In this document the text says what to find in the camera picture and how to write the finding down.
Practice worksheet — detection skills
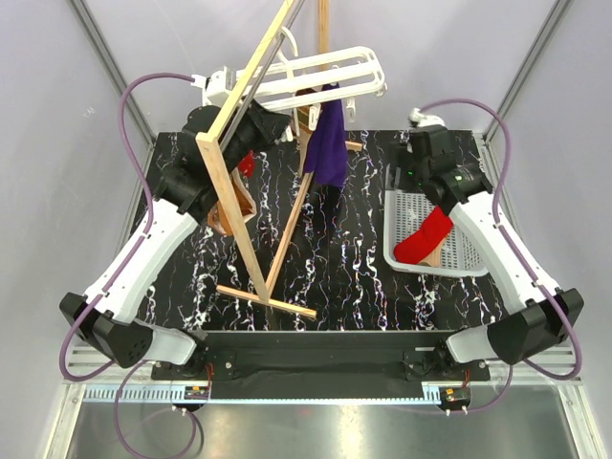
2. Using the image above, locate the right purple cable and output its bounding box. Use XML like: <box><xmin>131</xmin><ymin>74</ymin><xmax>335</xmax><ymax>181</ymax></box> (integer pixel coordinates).
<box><xmin>382</xmin><ymin>98</ymin><xmax>582</xmax><ymax>414</ymax></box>

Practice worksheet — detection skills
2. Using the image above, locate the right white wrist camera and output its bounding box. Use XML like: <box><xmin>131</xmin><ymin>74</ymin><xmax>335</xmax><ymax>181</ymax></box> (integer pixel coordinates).
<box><xmin>408</xmin><ymin>108</ymin><xmax>447</xmax><ymax>134</ymax></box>

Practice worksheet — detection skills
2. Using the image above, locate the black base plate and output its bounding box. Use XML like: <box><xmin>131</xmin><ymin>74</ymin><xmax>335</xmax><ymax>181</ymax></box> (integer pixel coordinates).
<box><xmin>151</xmin><ymin>331</ymin><xmax>498</xmax><ymax>404</ymax></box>

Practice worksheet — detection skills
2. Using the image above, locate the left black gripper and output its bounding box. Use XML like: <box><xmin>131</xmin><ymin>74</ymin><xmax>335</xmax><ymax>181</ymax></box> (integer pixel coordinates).
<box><xmin>215</xmin><ymin>95</ymin><xmax>292</xmax><ymax>180</ymax></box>

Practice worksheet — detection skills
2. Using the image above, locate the red sock with cream cuff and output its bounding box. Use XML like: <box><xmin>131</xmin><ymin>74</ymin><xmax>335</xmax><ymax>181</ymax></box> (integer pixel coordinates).
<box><xmin>238</xmin><ymin>150</ymin><xmax>255</xmax><ymax>179</ymax></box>

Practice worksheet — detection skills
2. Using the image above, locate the wooden drying rack frame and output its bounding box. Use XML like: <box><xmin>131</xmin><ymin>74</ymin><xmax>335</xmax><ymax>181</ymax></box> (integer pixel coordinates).
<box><xmin>194</xmin><ymin>0</ymin><xmax>363</xmax><ymax>320</ymax></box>

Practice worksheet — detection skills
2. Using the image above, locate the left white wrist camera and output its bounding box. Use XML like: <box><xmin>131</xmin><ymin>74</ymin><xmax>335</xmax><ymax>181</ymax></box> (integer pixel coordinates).
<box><xmin>191</xmin><ymin>66</ymin><xmax>236</xmax><ymax>107</ymax></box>

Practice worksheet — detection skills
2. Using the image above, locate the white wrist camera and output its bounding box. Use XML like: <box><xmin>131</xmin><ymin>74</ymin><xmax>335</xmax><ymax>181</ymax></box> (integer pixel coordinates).
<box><xmin>191</xmin><ymin>66</ymin><xmax>236</xmax><ymax>107</ymax></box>
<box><xmin>408</xmin><ymin>108</ymin><xmax>447</xmax><ymax>134</ymax></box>

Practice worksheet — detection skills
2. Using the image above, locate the purple sock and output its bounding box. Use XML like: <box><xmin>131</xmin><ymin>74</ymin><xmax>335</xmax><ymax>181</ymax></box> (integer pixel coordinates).
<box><xmin>303</xmin><ymin>99</ymin><xmax>349</xmax><ymax>188</ymax></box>

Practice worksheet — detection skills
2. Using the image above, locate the black marble pattern mat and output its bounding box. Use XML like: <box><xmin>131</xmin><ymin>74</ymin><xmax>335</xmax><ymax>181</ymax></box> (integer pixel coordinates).
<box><xmin>138</xmin><ymin>130</ymin><xmax>505</xmax><ymax>331</ymax></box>

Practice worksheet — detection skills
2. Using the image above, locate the red sock in basket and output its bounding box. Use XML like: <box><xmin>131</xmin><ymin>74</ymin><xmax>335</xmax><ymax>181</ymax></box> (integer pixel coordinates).
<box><xmin>393</xmin><ymin>207</ymin><xmax>453</xmax><ymax>266</ymax></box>

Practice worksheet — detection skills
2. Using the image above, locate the white perforated plastic basket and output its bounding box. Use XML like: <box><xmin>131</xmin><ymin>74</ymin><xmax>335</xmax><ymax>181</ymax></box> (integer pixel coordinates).
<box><xmin>383</xmin><ymin>165</ymin><xmax>488</xmax><ymax>277</ymax></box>

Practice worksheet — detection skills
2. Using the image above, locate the grey metal rack rod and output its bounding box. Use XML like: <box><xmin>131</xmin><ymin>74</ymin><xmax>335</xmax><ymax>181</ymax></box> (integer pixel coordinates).
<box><xmin>219</xmin><ymin>0</ymin><xmax>305</xmax><ymax>150</ymax></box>

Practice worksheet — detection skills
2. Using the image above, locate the orange sock with cream cuff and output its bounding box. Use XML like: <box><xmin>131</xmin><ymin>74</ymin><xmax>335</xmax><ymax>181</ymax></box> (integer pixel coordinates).
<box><xmin>207</xmin><ymin>172</ymin><xmax>256</xmax><ymax>236</ymax></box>

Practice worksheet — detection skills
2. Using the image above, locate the purple cable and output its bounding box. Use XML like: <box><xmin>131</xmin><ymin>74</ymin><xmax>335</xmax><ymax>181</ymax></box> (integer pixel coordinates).
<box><xmin>58</xmin><ymin>72</ymin><xmax>207</xmax><ymax>459</ymax></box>
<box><xmin>382</xmin><ymin>98</ymin><xmax>582</xmax><ymax>414</ymax></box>

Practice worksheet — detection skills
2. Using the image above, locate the white plastic clip hanger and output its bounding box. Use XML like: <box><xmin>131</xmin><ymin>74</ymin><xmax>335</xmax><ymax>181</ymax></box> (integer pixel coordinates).
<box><xmin>196</xmin><ymin>28</ymin><xmax>386</xmax><ymax>149</ymax></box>

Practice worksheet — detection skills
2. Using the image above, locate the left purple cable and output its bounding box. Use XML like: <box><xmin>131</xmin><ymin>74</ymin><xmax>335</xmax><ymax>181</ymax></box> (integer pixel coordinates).
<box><xmin>58</xmin><ymin>72</ymin><xmax>207</xmax><ymax>459</ymax></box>

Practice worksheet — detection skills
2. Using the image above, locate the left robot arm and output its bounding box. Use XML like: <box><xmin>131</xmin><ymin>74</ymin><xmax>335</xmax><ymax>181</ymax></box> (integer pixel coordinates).
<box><xmin>59</xmin><ymin>105</ymin><xmax>220</xmax><ymax>379</ymax></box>

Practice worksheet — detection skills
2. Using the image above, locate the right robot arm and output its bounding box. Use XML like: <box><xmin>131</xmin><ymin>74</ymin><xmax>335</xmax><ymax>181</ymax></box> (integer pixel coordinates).
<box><xmin>388</xmin><ymin>124</ymin><xmax>584</xmax><ymax>380</ymax></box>

